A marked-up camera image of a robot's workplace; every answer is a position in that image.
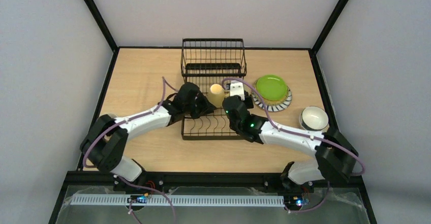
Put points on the white bowl dark rim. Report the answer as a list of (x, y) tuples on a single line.
[(313, 118)]

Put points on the black wire dish rack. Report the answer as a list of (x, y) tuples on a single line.
[(204, 62)]

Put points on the yellow handled mug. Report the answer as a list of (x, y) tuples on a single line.
[(216, 95)]

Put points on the blue striped white plate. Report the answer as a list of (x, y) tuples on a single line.
[(274, 106)]

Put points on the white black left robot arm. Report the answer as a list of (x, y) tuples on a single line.
[(106, 140)]

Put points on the controller board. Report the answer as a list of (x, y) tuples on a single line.
[(138, 199), (297, 200)]

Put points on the left controller board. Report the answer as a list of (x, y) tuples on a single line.
[(138, 199)]

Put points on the black aluminium frame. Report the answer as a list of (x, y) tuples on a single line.
[(80, 177)]

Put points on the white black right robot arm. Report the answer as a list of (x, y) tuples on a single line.
[(333, 157)]

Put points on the green plate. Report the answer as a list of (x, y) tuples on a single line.
[(271, 87)]

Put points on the right controller board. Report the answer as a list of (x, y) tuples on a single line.
[(297, 200)]

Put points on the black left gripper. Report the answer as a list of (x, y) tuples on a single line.
[(205, 104)]

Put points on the white slotted cable duct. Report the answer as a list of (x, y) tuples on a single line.
[(180, 201)]

